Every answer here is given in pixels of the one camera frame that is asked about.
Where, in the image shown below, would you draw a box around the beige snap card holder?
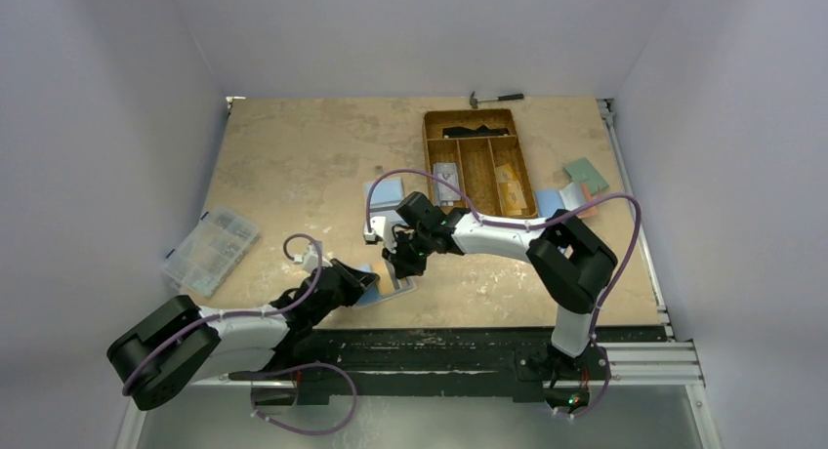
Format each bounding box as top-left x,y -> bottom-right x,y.
354,260 -> 417,307

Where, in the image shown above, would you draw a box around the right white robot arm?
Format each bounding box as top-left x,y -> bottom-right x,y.
363,192 -> 618,380

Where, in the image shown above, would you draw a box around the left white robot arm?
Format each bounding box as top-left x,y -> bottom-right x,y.
106,260 -> 380,411

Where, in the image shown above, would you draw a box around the silver cards in tray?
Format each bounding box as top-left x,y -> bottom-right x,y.
433,162 -> 462,207

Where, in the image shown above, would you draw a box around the open beige card holder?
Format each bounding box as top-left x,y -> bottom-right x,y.
363,176 -> 405,225

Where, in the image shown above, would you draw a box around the gold cards in tray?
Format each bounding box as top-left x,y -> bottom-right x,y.
494,164 -> 527,217

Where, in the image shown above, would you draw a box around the open blue pink card holder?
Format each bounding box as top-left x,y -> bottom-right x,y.
534,182 -> 594,218

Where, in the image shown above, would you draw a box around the green card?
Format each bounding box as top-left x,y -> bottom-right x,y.
563,157 -> 609,195

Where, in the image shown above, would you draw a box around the woven wicker tray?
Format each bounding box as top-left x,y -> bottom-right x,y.
423,108 -> 538,219

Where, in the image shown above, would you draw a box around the black object in tray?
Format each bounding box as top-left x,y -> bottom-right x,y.
441,125 -> 510,139

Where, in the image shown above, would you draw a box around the clear plastic screw box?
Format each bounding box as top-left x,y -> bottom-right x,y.
161,206 -> 260,298

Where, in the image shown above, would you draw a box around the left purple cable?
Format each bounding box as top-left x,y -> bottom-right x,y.
121,232 -> 358,435

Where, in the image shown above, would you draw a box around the purple cable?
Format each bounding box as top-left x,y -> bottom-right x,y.
121,232 -> 358,435
365,169 -> 642,422

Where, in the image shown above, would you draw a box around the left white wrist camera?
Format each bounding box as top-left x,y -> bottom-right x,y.
289,240 -> 332,273

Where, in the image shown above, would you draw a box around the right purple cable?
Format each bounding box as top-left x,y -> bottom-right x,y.
365,169 -> 642,422

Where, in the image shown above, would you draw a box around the black front rail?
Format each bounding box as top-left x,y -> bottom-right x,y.
226,326 -> 674,407

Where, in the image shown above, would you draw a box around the hammer with black handle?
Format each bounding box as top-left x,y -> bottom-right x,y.
469,92 -> 525,109

